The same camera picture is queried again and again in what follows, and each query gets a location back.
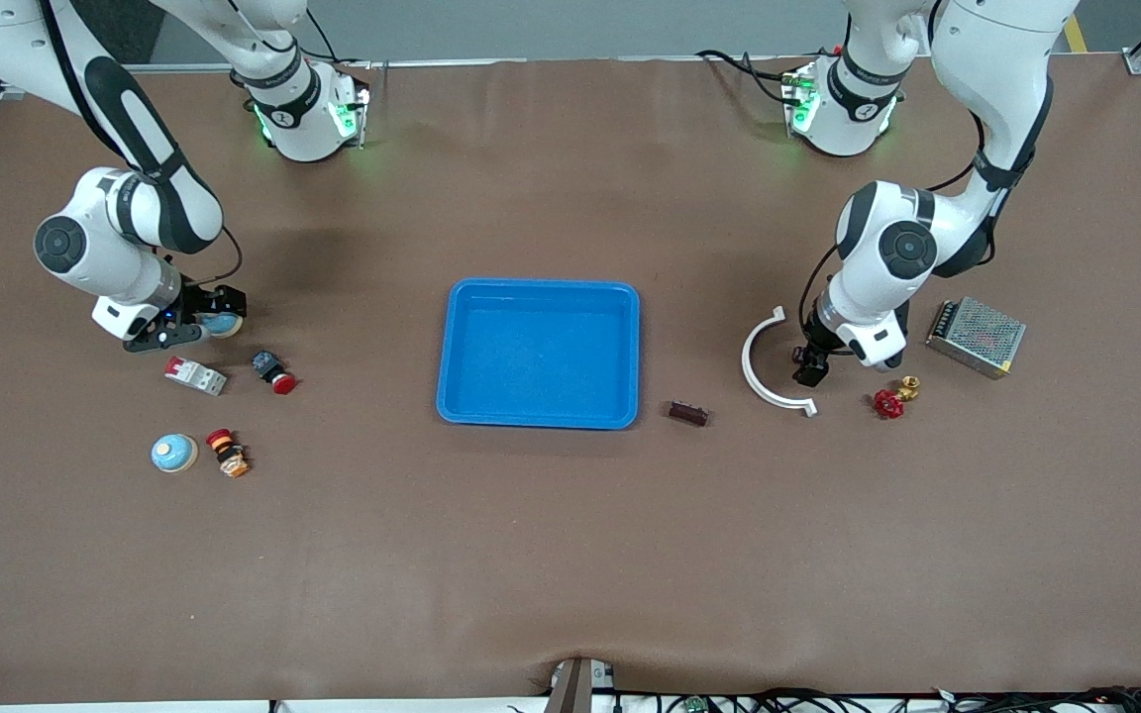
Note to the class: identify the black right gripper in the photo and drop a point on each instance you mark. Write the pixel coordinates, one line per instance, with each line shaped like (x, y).
(202, 301)

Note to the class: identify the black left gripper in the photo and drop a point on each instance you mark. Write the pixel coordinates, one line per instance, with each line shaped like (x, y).
(816, 349)

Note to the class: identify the blue call bell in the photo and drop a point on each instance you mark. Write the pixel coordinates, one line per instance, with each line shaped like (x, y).
(226, 325)
(174, 453)

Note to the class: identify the brown electrolytic capacitor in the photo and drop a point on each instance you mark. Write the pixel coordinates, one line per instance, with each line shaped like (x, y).
(688, 412)

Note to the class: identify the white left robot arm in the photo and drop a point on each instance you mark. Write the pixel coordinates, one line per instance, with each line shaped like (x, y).
(907, 248)

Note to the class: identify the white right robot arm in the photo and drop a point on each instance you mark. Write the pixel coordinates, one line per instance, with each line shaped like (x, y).
(85, 248)

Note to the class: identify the blue plastic tray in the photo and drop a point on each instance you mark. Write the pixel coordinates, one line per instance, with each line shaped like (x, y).
(541, 356)

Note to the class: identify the white red circuit breaker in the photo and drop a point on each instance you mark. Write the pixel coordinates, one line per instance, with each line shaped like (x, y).
(195, 375)

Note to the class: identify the white half-round pipe clamp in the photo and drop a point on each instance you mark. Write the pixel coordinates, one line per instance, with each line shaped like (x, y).
(746, 356)

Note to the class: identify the brass valve red handwheel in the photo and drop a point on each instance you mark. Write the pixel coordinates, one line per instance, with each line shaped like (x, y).
(888, 403)

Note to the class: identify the red emergency stop button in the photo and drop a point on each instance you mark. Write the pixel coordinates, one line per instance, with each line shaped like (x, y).
(271, 368)

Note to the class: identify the orange emergency stop button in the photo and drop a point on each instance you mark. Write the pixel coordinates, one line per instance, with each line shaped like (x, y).
(228, 453)

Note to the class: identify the metal mesh power supply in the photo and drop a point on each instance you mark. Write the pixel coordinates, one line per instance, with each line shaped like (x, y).
(977, 337)

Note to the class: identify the metal arm base connector bracket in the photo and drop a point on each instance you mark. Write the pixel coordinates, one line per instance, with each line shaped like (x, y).
(798, 99)
(351, 109)

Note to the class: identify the grey metal camera post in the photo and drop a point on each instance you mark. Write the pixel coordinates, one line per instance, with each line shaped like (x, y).
(578, 688)

